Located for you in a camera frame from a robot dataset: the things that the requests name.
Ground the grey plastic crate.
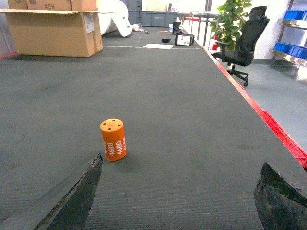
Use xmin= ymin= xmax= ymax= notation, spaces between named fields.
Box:
xmin=140 ymin=11 xmax=177 ymax=27

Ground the blue bin lower shelf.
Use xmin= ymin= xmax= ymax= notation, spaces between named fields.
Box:
xmin=274 ymin=42 xmax=307 ymax=60

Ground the white foam roll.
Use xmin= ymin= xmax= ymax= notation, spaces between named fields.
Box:
xmin=98 ymin=0 xmax=132 ymax=37

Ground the blue bin shelf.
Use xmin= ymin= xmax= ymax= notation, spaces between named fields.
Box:
xmin=274 ymin=42 xmax=307 ymax=60
xmin=284 ymin=10 xmax=307 ymax=21

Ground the small black round object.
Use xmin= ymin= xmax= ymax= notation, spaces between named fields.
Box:
xmin=161 ymin=39 xmax=171 ymax=43

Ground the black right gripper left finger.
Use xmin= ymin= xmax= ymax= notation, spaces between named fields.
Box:
xmin=0 ymin=154 xmax=103 ymax=230

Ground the black office chair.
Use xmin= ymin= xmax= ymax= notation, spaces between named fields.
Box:
xmin=212 ymin=6 xmax=270 ymax=87

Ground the small cardboard box on top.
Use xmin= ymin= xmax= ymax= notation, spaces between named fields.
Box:
xmin=8 ymin=0 xmax=101 ymax=12

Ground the blue bin upper shelf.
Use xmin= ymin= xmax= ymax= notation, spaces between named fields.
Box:
xmin=284 ymin=10 xmax=307 ymax=21

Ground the orange cylindrical cap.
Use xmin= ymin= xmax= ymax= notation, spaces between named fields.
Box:
xmin=100 ymin=118 xmax=127 ymax=162

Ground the white paper sheet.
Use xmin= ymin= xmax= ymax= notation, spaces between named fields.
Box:
xmin=143 ymin=43 xmax=173 ymax=50

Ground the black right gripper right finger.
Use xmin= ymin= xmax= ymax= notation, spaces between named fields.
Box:
xmin=253 ymin=162 xmax=307 ymax=230

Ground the large open cardboard box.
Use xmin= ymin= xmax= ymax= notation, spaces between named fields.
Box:
xmin=1 ymin=9 xmax=112 ymax=57

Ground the black framed tablet device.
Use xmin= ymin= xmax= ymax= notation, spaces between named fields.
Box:
xmin=175 ymin=34 xmax=194 ymax=46

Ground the green potted plant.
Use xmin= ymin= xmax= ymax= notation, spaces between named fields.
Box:
xmin=210 ymin=0 xmax=252 ymax=50

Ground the black box device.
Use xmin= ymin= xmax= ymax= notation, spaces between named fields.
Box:
xmin=172 ymin=22 xmax=181 ymax=35

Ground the steel shelf rack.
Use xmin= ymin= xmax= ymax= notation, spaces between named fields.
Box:
xmin=270 ymin=0 xmax=307 ymax=75

